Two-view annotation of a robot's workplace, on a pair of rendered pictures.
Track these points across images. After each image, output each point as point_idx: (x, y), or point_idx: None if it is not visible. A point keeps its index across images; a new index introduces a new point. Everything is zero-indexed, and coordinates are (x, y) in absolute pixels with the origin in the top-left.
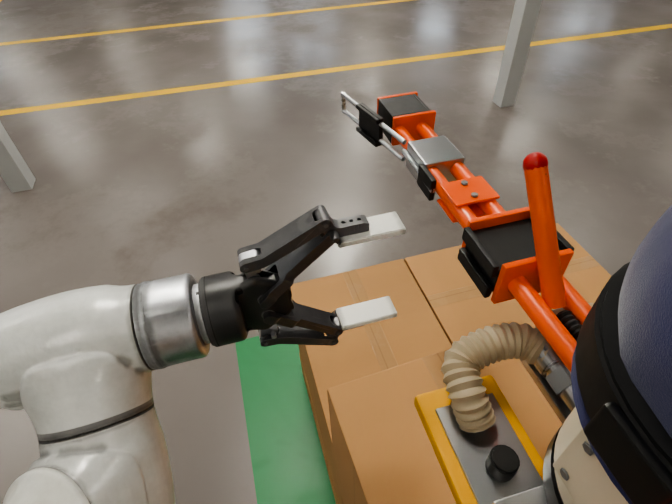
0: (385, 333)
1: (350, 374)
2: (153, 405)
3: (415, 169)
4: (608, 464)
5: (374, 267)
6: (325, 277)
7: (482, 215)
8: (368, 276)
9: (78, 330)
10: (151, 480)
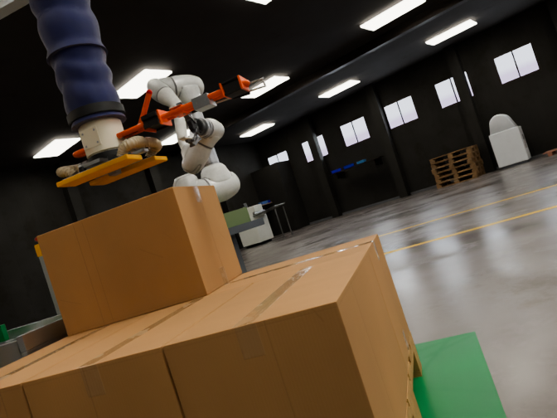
0: (299, 263)
1: (285, 263)
2: (199, 143)
3: None
4: None
5: (366, 245)
6: (373, 238)
7: (174, 116)
8: (359, 246)
9: None
10: (188, 151)
